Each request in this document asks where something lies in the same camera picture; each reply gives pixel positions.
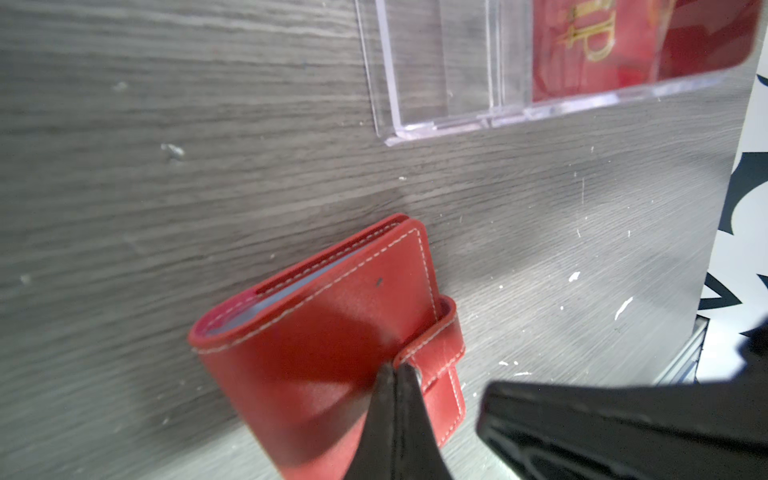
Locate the red VIP card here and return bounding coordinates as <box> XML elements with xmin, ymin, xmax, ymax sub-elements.
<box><xmin>532</xmin><ymin>0</ymin><xmax>763</xmax><ymax>102</ymax></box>

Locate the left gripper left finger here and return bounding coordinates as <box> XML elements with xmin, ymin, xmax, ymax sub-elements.
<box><xmin>344</xmin><ymin>364</ymin><xmax>396</xmax><ymax>480</ymax></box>

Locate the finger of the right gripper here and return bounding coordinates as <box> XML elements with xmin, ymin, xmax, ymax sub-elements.
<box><xmin>476</xmin><ymin>379</ymin><xmax>767</xmax><ymax>479</ymax></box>

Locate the red card holder wallet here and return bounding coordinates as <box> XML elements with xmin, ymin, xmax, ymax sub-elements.
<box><xmin>188</xmin><ymin>214</ymin><xmax>466</xmax><ymax>479</ymax></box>

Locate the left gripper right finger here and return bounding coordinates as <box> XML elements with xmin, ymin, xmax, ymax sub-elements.
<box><xmin>394</xmin><ymin>363</ymin><xmax>452</xmax><ymax>480</ymax></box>

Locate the clear plastic card box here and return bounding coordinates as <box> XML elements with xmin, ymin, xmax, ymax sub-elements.
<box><xmin>356</xmin><ymin>0</ymin><xmax>765</xmax><ymax>145</ymax></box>

